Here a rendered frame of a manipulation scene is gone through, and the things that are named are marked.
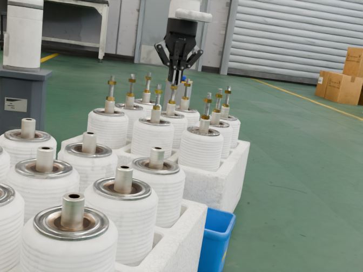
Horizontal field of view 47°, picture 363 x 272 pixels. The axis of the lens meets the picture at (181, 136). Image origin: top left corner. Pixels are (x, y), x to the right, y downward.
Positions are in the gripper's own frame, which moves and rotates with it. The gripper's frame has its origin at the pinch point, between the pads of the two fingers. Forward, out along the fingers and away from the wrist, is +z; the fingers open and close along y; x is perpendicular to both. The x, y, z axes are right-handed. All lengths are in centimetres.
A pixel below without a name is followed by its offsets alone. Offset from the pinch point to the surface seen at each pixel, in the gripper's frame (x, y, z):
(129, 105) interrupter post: -6.3, 9.1, 9.3
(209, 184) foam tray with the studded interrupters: 25.9, -0.2, 18.9
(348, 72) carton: -253, -312, 3
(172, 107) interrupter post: 1.2, 0.1, 7.7
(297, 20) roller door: -427, -365, -55
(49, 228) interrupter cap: 60, 36, 9
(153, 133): 13.7, 9.3, 11.4
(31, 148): 29.9, 36.1, 10.5
